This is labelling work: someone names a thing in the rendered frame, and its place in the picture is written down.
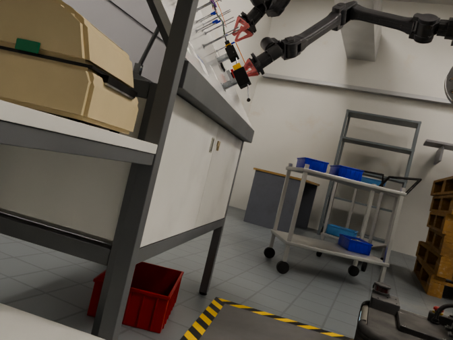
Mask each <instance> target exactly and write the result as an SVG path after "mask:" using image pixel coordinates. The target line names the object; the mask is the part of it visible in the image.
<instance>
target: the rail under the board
mask: <svg viewBox="0 0 453 340"><path fill-rule="evenodd" d="M177 95H178V96H180V97H181V98H182V99H184V100H185V101H187V102H188V103H189V104H191V105H192V106H194V107H195V108H196V109H198V110H199V111H201V112H202V113H203V114H205V115H207V116H208V117H209V118H210V119H212V120H213V121H215V122H216V123H217V124H219V125H221V126H222V127H223V128H224V129H226V130H227V131H229V132H230V133H232V134H233V135H234V136H236V137H237V138H238V139H240V140H242V141H244V142H249V143H252V140H253V135H254V130H253V129H252V128H251V127H250V126H249V124H248V123H247V122H246V121H245V120H244V119H243V118H242V117H241V116H240V115H239V114H238V112H236V110H234V108H232V107H231V106H230V105H229V103H228V102H227V101H226V100H225V99H224V98H223V97H222V96H221V95H220V94H219V93H218V91H217V90H216V89H215V88H214V87H213V86H212V85H211V84H210V83H209V82H208V81H207V79H205V77H203V75H201V73H200V72H199V71H198V70H197V69H196V68H195V67H194V66H193V65H192V64H191V63H190V62H189V61H187V60H185V61H184V64H183V69H182V73H181V78H180V81H179V87H178V90H177Z"/></svg>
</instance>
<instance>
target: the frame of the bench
mask: <svg viewBox="0 0 453 340"><path fill-rule="evenodd" d="M133 87H134V88H131V89H132V90H134V91H136V92H137V93H138V94H137V95H136V96H137V97H140V98H146V99H147V100H146V106H145V109H144V114H143V117H142V122H141V126H140V131H139V134H138V140H143V141H144V138H145V135H146V130H147V127H148V122H149V118H150V113H151V110H152V105H153V101H154V96H155V93H156V87H157V83H153V82H147V81H143V80H137V79H133ZM243 143H244V141H242V145H241V150H240V153H239V158H238V162H237V167H236V170H235V175H234V179H233V184H232V187H231V192H230V196H229V201H228V204H227V207H226V212H225V216H224V218H222V219H219V220H217V221H213V222H211V223H208V224H205V225H202V226H200V227H196V228H194V229H191V230H189V231H185V232H183V233H180V234H177V235H174V236H171V237H168V238H166V239H162V240H160V241H158V242H154V243H152V244H148V245H147V246H143V247H141V248H140V251H139V254H138V259H137V262H136V264H138V263H140V262H143V261H145V260H147V259H149V258H151V257H154V256H156V255H158V254H161V253H163V252H166V251H167V250H170V249H172V248H174V247H176V246H179V245H181V244H184V243H185V242H188V241H190V240H192V239H194V238H197V237H199V236H201V235H203V234H205V233H208V232H210V231H212V230H214V231H213V234H212V239H211V242H210V248H209V251H208V256H207V259H206V265H205V268H204V273H203V276H202V282H201V285H200V290H199V292H200V294H201V295H207V293H208V290H209V286H210V282H211V278H212V273H213V270H214V265H215V262H216V256H217V253H218V248H219V245H220V239H221V236H222V231H223V227H224V222H225V219H226V216H227V210H228V207H229V202H230V199H231V194H232V191H233V186H234V182H235V177H236V174H237V169H238V166H239V160H240V157H241V152H242V148H243ZM137 169H138V164H137V163H131V168H130V171H129V177H128V180H127V185H126V189H125V193H124V197H123V201H122V205H121V210H120V213H119V219H118V222H117V227H116V230H115V236H114V239H113V244H108V243H105V242H104V243H102V242H98V241H95V240H92V239H88V238H85V237H81V236H78V235H74V234H72V233H68V232H65V231H61V230H58V229H54V228H51V227H47V226H44V225H40V224H38V223H33V222H31V221H27V220H24V219H20V218H17V217H13V216H10V215H6V214H3V213H1V212H0V233H1V234H4V235H8V236H11V237H14V238H17V239H21V240H24V241H26V242H30V243H33V244H37V245H39V246H43V247H46V248H50V249H53V250H56V251H59V252H63V253H66V254H70V255H72V256H76V257H79V258H83V259H85V260H89V261H92V262H96V263H99V264H103V265H105V266H107V269H106V273H105V276H104V281H103V284H102V289H101V293H100V298H99V301H98V307H97V310H96V315H95V318H94V324H93V327H92V332H91V335H94V336H98V331H99V328H100V322H101V319H102V314H103V311H104V305H105V302H106V299H107V294H108V290H109V285H110V282H111V277H112V274H113V269H114V265H115V260H116V257H117V252H118V248H119V243H120V240H121V235H122V231H123V226H124V223H125V218H126V214H127V209H128V206H129V201H130V198H131V193H132V189H133V184H134V181H135V175H136V172H137Z"/></svg>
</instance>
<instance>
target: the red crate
mask: <svg viewBox="0 0 453 340"><path fill-rule="evenodd" d="M105 273H106V270H105V271H103V272H102V273H101V274H99V275H98V276H97V277H95V278H94V280H93V282H94V288H93V291H92V296H91V299H90V305H89V308H88V313H87V315H88V316H93V317H95V315H96V310H97V307H98V301H99V298H100V293H101V289H102V284H103V281H104V276H105ZM183 273H184V272H183V271H178V270H175V269H171V268H167V267H163V266H158V265H155V264H150V263H147V262H140V263H138V264H136V266H135V270H134V274H133V279H132V282H131V287H130V290H129V296H128V299H127V304H126V307H125V313H124V316H123V321H122V324H125V325H128V326H131V327H135V328H139V329H144V330H147V331H152V332H155V333H160V332H161V330H162V329H163V328H164V324H166V323H167V319H169V315H170V314H171V310H173V307H174V305H175V303H176V301H177V296H178V292H179V287H180V284H181V278H182V276H183Z"/></svg>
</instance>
